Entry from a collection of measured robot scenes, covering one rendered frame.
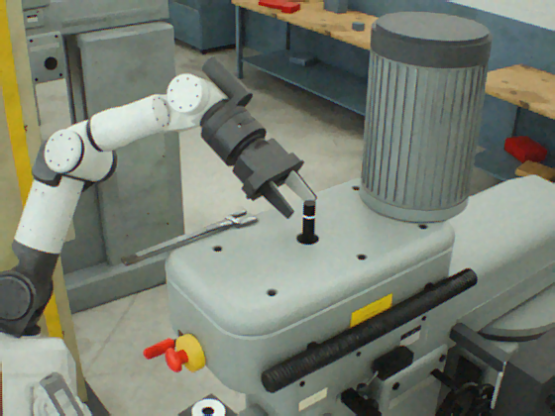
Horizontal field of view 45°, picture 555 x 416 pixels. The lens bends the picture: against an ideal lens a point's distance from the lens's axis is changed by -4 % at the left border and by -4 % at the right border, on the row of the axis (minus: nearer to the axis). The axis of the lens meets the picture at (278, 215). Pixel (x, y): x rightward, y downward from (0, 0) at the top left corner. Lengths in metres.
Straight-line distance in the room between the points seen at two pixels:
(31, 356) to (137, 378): 2.37
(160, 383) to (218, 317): 2.64
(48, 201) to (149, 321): 2.77
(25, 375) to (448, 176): 0.82
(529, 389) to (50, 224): 0.88
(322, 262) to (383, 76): 0.31
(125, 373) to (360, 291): 2.71
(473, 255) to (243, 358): 0.57
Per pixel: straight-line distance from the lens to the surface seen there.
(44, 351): 1.32
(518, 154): 5.62
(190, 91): 1.13
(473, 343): 1.37
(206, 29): 8.48
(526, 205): 1.60
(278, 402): 1.15
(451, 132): 1.13
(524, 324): 1.57
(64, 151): 1.24
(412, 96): 1.10
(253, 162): 1.09
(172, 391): 3.56
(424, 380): 1.41
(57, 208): 1.28
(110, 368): 3.74
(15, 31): 2.62
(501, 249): 1.44
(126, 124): 1.22
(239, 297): 1.00
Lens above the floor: 2.49
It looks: 30 degrees down
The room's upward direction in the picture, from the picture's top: 1 degrees clockwise
